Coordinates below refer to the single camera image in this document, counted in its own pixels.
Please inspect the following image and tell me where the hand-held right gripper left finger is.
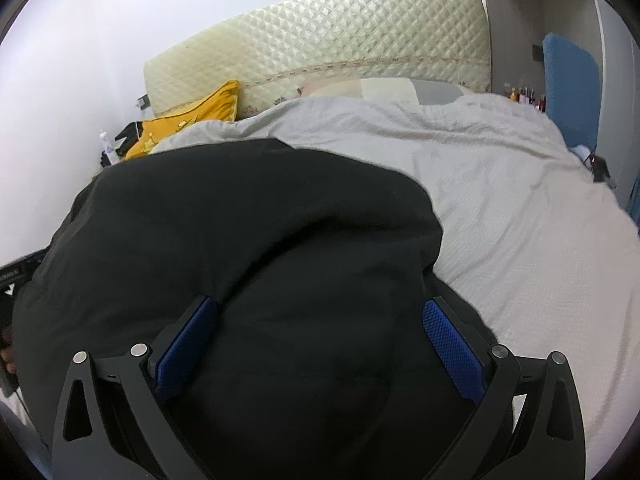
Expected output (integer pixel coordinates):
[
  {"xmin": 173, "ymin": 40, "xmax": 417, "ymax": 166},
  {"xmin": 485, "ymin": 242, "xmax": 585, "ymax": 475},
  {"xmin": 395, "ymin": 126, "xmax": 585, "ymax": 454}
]
[{"xmin": 50, "ymin": 295, "xmax": 221, "ymax": 480}]

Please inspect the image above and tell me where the person's left hand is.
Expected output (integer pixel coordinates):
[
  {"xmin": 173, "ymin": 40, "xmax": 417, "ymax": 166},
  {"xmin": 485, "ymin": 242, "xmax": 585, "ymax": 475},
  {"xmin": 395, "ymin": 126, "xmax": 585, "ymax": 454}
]
[{"xmin": 0, "ymin": 327, "xmax": 16, "ymax": 367}]

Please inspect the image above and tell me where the dark small device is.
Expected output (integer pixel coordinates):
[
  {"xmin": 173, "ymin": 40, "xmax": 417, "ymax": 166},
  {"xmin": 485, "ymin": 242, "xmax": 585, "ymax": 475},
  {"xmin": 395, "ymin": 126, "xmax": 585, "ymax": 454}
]
[{"xmin": 587, "ymin": 155, "xmax": 613, "ymax": 183}]

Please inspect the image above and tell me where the row of small bottles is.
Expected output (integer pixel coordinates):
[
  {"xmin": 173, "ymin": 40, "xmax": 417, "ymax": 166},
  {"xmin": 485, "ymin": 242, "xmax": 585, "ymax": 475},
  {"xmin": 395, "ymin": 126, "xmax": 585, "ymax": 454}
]
[{"xmin": 502, "ymin": 85, "xmax": 547, "ymax": 111}]

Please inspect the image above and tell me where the yellow pillow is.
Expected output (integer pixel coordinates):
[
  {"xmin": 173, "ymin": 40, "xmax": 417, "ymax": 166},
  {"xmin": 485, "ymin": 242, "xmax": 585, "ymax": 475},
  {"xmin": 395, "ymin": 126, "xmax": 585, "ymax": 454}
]
[{"xmin": 124, "ymin": 79, "xmax": 240, "ymax": 161}]

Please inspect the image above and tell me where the dark cloth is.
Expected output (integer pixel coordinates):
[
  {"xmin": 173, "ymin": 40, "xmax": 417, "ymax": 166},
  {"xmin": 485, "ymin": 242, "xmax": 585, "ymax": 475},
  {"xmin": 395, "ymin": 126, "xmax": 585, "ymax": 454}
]
[{"xmin": 114, "ymin": 121, "xmax": 146, "ymax": 156}]

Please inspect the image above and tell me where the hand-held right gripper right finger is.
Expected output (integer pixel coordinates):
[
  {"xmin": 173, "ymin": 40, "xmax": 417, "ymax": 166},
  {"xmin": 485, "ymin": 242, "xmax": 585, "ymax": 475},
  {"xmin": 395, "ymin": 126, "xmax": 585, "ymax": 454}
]
[{"xmin": 421, "ymin": 296, "xmax": 587, "ymax": 480}]

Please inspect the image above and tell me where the blue chair back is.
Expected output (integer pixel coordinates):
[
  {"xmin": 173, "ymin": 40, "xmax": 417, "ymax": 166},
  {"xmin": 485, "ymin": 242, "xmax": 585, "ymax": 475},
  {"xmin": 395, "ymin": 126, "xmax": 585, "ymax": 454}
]
[{"xmin": 542, "ymin": 32, "xmax": 601, "ymax": 153}]

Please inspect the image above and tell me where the grey bed blanket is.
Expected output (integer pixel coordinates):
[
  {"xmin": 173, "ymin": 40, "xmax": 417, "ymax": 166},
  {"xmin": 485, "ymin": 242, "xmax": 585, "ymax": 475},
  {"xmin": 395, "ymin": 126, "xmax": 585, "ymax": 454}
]
[{"xmin": 0, "ymin": 92, "xmax": 640, "ymax": 480}]

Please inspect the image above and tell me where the white bottle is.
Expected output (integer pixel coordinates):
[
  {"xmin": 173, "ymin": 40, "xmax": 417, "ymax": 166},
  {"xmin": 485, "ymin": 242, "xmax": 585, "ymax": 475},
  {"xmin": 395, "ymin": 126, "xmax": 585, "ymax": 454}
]
[{"xmin": 100, "ymin": 130, "xmax": 120, "ymax": 165}]

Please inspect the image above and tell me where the black padded jacket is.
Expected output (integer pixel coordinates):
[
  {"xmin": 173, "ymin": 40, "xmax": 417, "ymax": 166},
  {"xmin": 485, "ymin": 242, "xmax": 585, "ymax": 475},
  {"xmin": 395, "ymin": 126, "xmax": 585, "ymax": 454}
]
[{"xmin": 11, "ymin": 137, "xmax": 516, "ymax": 480}]

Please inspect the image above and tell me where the patchwork pillow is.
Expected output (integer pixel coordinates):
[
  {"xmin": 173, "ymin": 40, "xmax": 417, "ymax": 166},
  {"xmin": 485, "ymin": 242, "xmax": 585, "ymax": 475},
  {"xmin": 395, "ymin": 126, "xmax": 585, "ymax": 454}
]
[{"xmin": 300, "ymin": 77, "xmax": 473, "ymax": 106}]

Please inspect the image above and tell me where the cream quilted headboard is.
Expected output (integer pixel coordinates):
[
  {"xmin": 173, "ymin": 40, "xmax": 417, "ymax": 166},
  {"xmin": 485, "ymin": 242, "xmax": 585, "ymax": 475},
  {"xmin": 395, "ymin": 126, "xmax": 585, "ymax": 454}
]
[{"xmin": 144, "ymin": 0, "xmax": 490, "ymax": 121}]

